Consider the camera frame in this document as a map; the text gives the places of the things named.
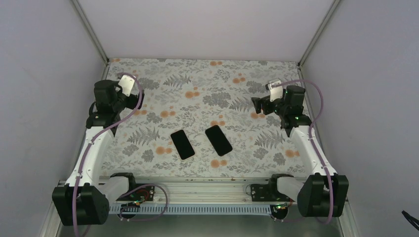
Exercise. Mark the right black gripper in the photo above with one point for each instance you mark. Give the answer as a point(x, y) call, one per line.
point(258, 104)

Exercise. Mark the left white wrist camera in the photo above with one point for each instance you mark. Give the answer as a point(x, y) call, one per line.
point(126, 83)

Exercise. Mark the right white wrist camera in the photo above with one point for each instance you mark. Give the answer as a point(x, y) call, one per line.
point(275, 89)

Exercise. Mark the phone with beige case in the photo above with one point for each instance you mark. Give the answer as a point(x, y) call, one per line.
point(182, 144)

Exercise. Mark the aluminium mounting rail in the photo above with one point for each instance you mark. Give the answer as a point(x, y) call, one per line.
point(176, 190)

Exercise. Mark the black object at edge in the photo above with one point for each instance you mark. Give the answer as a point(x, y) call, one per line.
point(412, 220)

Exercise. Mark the floral patterned table mat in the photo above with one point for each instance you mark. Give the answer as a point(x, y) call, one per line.
point(194, 95)

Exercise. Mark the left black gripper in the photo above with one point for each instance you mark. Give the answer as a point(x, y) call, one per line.
point(133, 104)

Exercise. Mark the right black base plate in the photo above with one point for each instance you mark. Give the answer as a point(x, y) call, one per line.
point(263, 193)

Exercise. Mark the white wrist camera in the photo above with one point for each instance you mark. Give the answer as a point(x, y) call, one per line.
point(275, 89)
point(126, 83)

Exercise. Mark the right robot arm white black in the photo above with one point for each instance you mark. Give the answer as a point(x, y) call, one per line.
point(324, 192)

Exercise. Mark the white slotted cable duct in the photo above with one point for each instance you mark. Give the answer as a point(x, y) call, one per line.
point(200, 209)

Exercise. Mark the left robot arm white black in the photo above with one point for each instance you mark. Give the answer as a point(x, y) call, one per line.
point(82, 200)

